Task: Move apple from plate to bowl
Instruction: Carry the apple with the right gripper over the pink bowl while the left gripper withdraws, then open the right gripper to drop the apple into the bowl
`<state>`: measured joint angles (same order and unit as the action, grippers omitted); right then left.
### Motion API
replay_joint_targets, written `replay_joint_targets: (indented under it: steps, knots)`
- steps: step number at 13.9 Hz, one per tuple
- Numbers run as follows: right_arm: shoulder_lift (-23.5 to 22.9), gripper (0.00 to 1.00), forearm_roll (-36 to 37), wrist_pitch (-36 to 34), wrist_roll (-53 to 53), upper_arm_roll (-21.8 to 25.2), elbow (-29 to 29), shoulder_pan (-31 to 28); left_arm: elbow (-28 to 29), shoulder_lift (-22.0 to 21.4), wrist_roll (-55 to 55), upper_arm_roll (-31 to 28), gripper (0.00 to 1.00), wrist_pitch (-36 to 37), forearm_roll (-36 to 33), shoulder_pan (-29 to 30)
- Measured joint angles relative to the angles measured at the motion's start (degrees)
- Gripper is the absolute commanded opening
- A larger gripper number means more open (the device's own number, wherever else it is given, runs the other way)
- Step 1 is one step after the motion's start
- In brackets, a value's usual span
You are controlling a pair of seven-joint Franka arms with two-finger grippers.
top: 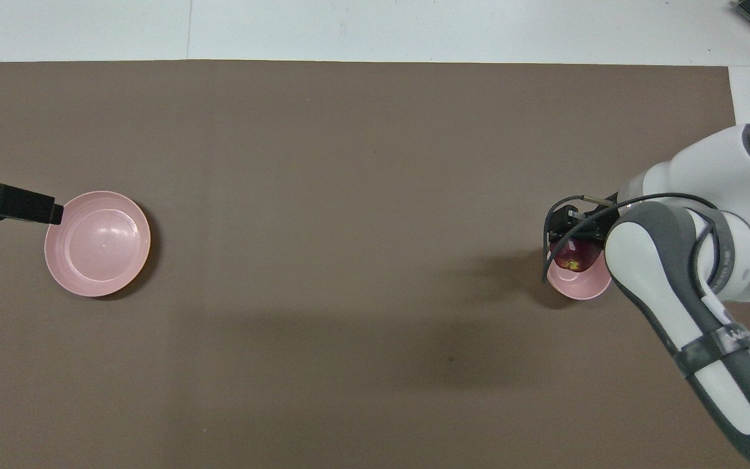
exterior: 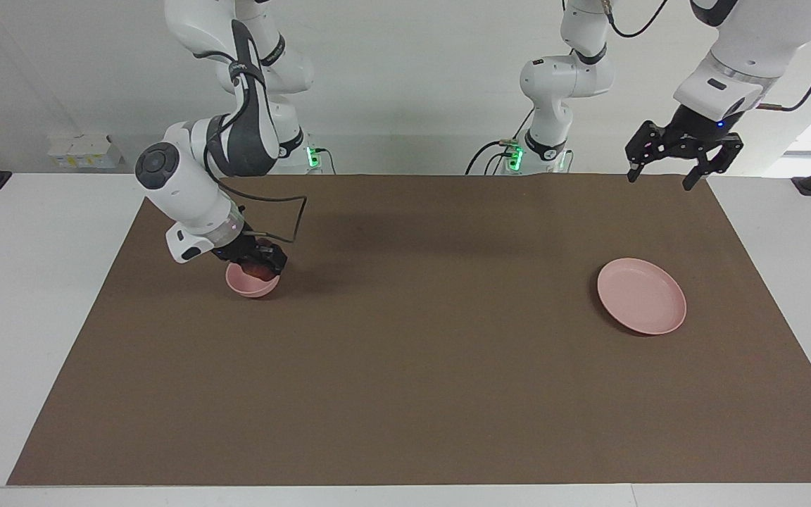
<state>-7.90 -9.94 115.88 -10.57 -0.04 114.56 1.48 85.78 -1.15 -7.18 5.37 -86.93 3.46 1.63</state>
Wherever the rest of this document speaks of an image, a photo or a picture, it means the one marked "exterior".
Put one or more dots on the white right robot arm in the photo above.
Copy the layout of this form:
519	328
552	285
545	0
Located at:
187	190

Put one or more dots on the pink plate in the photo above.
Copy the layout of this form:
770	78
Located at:
641	296

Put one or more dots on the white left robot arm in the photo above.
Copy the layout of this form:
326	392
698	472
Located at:
560	77

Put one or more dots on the pink bowl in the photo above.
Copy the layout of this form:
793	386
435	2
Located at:
250	285

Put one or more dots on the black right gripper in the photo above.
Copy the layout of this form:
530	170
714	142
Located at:
240	250

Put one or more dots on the dark red apple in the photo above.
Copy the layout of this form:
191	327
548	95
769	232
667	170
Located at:
258	272

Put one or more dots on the small white boxes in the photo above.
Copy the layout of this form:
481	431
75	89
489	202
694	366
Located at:
85	151

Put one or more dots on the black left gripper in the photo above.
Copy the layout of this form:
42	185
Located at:
694	127

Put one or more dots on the brown table mat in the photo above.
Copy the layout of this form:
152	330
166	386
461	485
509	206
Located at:
405	380

